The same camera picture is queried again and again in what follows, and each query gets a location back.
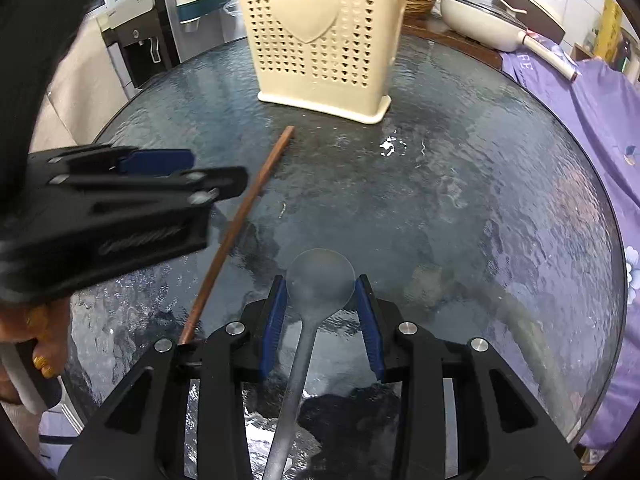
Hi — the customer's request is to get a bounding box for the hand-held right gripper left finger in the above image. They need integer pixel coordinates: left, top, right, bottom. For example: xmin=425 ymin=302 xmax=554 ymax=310
xmin=59 ymin=274 xmax=289 ymax=480

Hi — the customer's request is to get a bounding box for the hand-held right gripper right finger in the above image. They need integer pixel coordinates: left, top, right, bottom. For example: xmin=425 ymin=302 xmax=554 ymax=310
xmin=355 ymin=274 xmax=584 ymax=480

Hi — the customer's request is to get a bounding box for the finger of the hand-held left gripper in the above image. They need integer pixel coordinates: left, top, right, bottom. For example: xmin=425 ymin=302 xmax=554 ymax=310
xmin=29 ymin=145 xmax=196 ymax=182
xmin=49 ymin=166 xmax=250 ymax=212

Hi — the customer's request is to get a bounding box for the brown wooden chopstick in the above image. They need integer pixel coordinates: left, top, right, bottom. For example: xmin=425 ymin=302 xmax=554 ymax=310
xmin=178 ymin=125 xmax=296 ymax=347

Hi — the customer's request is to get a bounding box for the grey spoon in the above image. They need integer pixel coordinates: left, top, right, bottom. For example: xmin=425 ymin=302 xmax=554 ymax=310
xmin=261 ymin=248 xmax=357 ymax=480

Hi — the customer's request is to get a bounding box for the beige perforated utensil holder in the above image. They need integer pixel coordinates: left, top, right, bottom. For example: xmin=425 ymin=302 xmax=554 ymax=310
xmin=230 ymin=0 xmax=416 ymax=125

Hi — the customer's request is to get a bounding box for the person's left hand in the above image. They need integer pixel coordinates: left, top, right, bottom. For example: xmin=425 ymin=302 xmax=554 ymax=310
xmin=0 ymin=296 xmax=72 ymax=382

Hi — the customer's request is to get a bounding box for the water dispenser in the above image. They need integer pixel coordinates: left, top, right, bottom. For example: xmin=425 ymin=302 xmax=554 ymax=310
xmin=97 ymin=0 xmax=181 ymax=88

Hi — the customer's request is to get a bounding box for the teal paper roll holder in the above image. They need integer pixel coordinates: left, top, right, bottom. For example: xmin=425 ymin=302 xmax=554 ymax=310
xmin=175 ymin=0 xmax=231 ymax=23

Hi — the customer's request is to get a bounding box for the clear plastic bag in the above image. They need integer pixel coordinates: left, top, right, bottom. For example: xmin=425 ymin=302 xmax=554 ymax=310
xmin=220 ymin=0 xmax=242 ymax=28

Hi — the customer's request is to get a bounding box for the wooden counter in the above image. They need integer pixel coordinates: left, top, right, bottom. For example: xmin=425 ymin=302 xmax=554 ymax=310
xmin=400 ymin=12 xmax=503 ymax=68

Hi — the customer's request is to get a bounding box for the white pan with lid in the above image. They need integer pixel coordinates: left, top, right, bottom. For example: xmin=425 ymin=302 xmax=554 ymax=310
xmin=440 ymin=0 xmax=578 ymax=81

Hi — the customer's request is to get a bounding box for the purple floral cloth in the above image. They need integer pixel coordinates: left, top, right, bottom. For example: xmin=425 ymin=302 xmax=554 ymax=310
xmin=500 ymin=30 xmax=640 ymax=461

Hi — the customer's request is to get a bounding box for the brown white rice cooker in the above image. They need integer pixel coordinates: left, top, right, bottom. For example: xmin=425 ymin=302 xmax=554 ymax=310
xmin=492 ymin=0 xmax=568 ymax=43

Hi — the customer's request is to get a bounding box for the yellow wrapped roll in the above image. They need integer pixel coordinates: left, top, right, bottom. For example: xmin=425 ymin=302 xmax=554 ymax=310
xmin=597 ymin=0 xmax=626 ymax=61

